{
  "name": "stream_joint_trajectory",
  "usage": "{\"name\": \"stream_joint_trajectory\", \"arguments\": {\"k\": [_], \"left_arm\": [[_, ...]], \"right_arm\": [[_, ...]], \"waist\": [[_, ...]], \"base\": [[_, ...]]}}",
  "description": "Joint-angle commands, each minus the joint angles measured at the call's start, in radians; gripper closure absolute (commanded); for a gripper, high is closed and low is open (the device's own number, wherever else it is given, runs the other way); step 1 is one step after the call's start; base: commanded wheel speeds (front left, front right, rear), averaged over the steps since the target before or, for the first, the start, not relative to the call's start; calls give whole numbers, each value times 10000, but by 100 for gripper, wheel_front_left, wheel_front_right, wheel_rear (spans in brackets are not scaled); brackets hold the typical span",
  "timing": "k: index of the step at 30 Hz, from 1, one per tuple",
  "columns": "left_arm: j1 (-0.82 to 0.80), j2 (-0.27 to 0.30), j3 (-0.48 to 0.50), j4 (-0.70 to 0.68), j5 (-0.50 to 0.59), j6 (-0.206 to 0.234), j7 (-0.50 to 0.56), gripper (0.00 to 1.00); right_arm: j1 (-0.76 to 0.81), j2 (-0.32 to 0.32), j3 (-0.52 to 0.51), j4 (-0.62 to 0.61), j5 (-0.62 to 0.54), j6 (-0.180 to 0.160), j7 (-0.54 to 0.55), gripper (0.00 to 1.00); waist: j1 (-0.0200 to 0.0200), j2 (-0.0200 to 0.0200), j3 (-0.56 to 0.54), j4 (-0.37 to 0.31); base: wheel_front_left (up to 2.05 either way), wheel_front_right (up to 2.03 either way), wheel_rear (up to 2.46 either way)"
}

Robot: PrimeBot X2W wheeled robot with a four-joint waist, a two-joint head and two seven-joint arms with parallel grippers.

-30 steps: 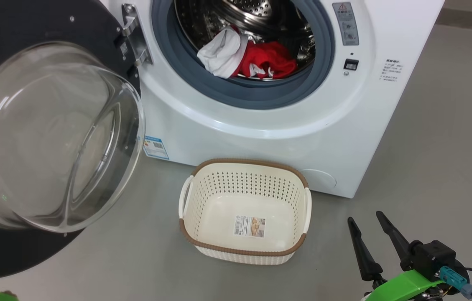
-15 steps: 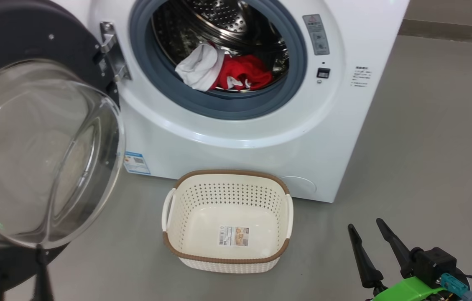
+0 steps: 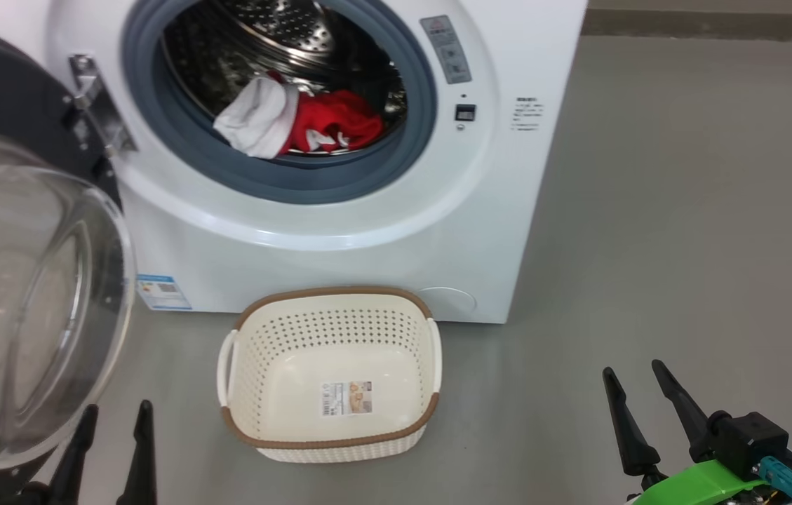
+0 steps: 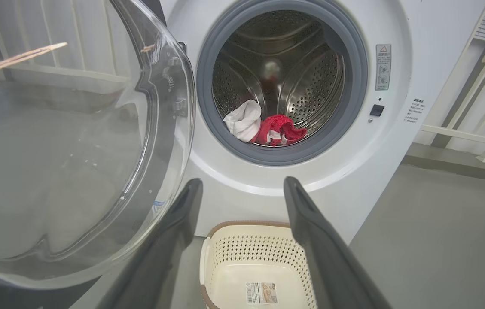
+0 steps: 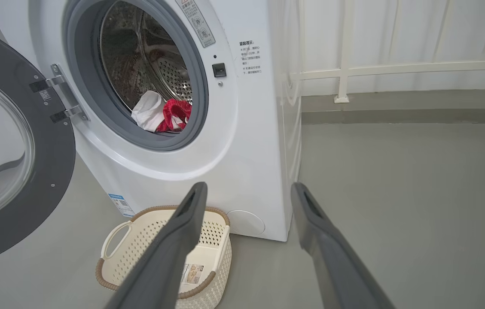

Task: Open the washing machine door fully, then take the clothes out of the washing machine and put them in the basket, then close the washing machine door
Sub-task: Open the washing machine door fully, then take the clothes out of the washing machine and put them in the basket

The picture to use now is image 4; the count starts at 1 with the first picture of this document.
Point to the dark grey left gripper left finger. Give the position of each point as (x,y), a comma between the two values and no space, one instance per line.
(160,257)

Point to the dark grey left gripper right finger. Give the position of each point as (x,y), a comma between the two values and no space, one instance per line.
(328,266)

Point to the round glass washer door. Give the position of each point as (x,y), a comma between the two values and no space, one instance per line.
(74,171)

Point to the red and white garment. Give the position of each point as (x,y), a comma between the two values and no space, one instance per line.
(276,128)

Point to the cream perforated laundry basket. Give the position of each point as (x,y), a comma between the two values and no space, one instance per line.
(251,266)

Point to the white front-load washing machine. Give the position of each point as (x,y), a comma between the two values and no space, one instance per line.
(397,141)

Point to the white metal rack frame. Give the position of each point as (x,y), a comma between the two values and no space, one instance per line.
(461,134)

